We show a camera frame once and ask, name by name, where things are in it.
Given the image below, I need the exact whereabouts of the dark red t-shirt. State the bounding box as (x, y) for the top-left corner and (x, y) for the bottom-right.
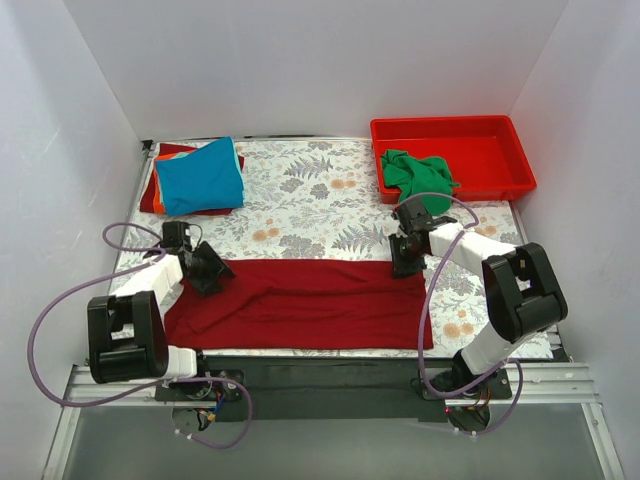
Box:
(139, 143), (245, 216)
(164, 259), (433, 350)

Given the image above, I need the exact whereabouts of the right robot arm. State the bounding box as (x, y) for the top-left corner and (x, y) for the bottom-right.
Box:
(389, 196), (568, 398)

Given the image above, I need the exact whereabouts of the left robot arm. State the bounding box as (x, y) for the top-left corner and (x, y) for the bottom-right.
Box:
(87, 221), (235, 384)

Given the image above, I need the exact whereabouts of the orange folded t-shirt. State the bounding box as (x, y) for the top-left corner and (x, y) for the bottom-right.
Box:
(151, 170), (166, 214)

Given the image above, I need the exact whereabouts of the dark red folded t-shirt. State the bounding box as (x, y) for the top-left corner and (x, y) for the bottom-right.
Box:
(139, 143), (245, 216)

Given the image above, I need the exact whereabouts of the blue folded t-shirt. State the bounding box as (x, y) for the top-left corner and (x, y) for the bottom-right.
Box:
(155, 137), (244, 216)

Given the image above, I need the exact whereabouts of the green t-shirt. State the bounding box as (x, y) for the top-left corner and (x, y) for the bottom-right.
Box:
(380, 149), (459, 202)

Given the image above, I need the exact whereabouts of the floral patterned table mat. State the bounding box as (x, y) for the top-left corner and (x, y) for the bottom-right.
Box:
(128, 138), (528, 359)

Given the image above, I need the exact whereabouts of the red plastic bin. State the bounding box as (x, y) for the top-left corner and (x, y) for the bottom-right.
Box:
(370, 115), (537, 204)

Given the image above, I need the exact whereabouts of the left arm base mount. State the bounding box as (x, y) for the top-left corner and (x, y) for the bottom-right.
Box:
(153, 369), (245, 402)

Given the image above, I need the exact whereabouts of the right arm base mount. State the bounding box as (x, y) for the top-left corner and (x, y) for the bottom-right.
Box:
(410, 368), (518, 401)

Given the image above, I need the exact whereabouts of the aluminium frame rail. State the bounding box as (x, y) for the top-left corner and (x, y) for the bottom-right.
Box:
(65, 363), (601, 407)

